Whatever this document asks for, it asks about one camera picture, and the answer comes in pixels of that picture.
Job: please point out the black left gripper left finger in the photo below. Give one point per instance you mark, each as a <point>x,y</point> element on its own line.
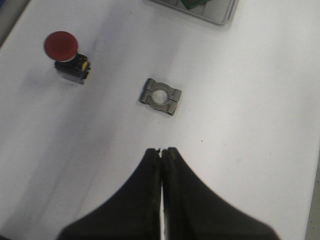
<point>132,213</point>

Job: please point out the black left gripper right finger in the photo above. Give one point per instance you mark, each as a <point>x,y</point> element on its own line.
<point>192,211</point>

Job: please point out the green perforated circuit board front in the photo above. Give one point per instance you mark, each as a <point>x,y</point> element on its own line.
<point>190,4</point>

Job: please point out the silver metal tray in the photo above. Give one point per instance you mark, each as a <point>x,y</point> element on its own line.
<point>216,12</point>

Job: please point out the grey metal clamp block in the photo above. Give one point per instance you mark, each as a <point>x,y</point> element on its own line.
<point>160,96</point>

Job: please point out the red emergency stop button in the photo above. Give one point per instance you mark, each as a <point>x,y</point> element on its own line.
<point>62,48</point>

